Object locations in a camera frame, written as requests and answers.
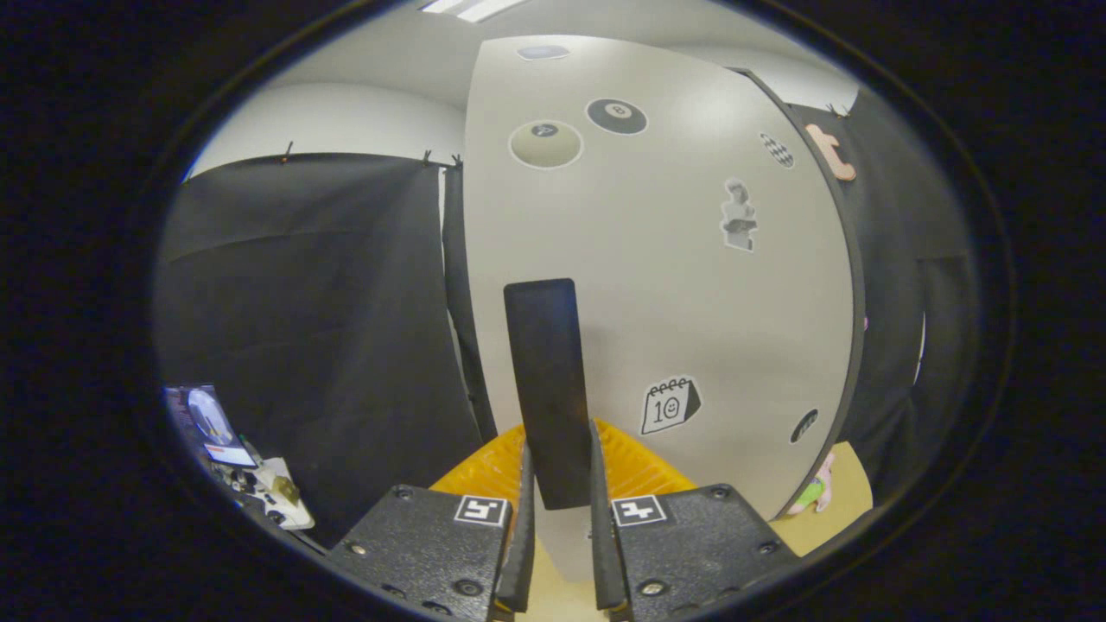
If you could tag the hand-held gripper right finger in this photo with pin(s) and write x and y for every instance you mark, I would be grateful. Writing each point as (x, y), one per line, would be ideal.
(602, 553)

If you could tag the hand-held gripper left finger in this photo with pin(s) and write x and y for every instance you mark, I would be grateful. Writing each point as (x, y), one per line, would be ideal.
(524, 553)

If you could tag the light grey shoe cabinet door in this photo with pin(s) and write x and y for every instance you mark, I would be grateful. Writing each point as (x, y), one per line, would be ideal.
(674, 302)

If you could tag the dark grey shoe cabinet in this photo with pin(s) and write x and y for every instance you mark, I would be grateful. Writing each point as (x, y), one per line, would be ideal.
(857, 285)

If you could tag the green plush toy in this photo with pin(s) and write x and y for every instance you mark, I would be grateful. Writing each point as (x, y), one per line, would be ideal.
(812, 492)

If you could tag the white side table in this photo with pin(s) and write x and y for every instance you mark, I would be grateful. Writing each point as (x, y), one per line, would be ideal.
(276, 497)

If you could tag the black backdrop cloth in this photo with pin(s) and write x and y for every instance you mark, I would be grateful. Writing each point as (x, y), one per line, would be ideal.
(302, 302)

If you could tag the computer monitor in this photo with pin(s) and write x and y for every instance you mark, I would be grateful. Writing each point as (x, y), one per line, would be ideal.
(207, 419)

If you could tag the long ceiling light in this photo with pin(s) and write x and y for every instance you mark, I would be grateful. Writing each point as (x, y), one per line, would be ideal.
(471, 7)

